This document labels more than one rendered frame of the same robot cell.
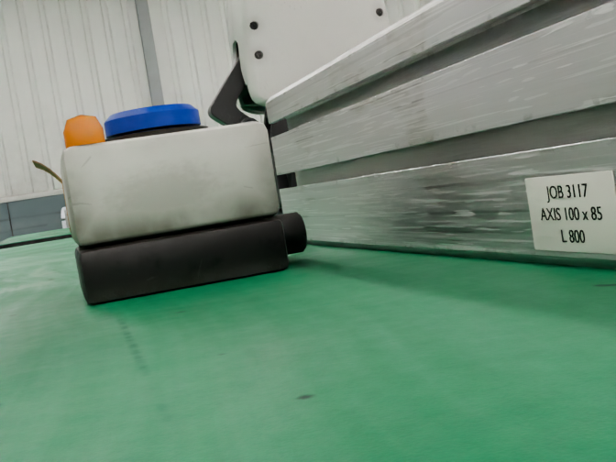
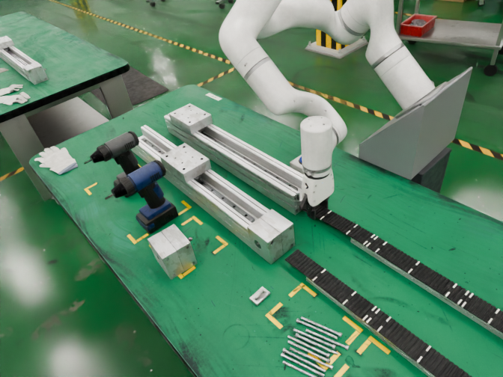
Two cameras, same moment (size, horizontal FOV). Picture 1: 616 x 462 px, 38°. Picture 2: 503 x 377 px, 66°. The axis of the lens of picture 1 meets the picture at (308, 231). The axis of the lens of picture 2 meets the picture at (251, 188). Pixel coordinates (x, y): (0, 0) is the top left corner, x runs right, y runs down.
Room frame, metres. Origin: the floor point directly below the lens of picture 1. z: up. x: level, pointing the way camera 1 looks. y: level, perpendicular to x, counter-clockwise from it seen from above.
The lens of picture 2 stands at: (1.34, -0.50, 1.67)
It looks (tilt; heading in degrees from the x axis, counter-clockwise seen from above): 40 degrees down; 161
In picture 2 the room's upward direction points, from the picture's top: 9 degrees counter-clockwise
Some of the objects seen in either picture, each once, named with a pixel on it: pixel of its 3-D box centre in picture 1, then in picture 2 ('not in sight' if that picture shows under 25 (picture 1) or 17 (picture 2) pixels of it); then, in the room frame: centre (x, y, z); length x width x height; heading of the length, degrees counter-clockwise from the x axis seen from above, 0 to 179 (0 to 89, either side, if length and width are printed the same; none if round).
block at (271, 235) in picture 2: not in sight; (274, 233); (0.62, -0.20, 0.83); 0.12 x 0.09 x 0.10; 105
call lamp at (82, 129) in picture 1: (82, 130); not in sight; (0.34, 0.08, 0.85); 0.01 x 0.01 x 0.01
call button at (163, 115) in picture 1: (154, 132); not in sight; (0.38, 0.06, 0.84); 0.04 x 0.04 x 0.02
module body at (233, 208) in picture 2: not in sight; (188, 175); (0.19, -0.33, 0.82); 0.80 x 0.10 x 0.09; 15
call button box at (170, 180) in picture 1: (186, 204); (304, 168); (0.38, 0.05, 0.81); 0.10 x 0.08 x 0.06; 105
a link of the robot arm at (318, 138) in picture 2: not in sight; (317, 141); (0.58, -0.02, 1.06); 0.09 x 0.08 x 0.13; 112
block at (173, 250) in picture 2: not in sight; (176, 249); (0.52, -0.47, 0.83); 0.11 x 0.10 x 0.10; 101
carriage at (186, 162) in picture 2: not in sight; (186, 164); (0.19, -0.33, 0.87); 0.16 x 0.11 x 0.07; 15
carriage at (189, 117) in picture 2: not in sight; (191, 120); (-0.10, -0.21, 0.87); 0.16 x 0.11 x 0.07; 15
